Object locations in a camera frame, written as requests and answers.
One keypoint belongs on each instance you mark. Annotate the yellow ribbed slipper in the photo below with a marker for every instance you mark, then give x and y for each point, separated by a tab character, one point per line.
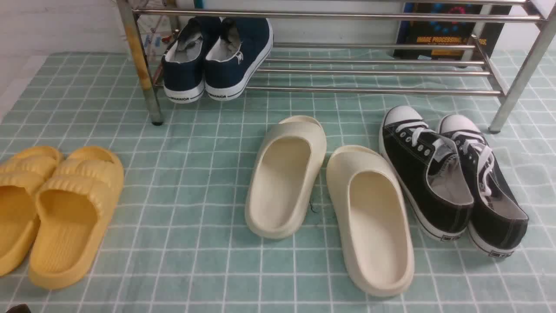
21	176
75	206

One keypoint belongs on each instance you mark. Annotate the right cream foam slipper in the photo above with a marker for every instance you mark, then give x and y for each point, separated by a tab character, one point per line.
372	219

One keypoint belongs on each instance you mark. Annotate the right yellow ribbed slipper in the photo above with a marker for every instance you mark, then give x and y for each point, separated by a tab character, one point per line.
75	206

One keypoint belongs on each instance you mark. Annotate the colourful packet behind rack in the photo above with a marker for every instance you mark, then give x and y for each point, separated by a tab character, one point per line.
157	33

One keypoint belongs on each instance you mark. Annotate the green checkered floor cloth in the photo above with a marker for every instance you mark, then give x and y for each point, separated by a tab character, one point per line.
178	242

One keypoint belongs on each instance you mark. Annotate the black canvas sneaker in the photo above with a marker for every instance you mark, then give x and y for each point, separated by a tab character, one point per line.
497	224
428	168

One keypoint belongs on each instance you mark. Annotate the navy canvas sneaker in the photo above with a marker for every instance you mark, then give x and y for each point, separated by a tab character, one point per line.
242	45
182	62

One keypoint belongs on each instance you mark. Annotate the cream foam slipper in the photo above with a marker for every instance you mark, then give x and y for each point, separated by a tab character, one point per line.
286	167
372	219

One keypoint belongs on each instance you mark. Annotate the right navy canvas sneaker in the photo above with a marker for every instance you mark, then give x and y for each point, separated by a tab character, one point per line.
242	45

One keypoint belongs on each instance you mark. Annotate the left yellow ribbed slipper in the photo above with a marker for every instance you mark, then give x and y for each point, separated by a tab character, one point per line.
21	176

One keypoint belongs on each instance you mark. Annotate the metal shoe rack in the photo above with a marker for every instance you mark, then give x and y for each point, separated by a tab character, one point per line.
483	67

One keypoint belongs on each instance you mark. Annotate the dark image processing book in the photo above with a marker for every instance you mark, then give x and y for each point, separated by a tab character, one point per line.
447	33

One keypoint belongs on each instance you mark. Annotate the left cream foam slipper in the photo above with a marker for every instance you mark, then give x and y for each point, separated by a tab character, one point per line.
286	167

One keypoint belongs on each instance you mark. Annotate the left navy canvas sneaker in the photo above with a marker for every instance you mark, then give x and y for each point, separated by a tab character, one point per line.
182	62

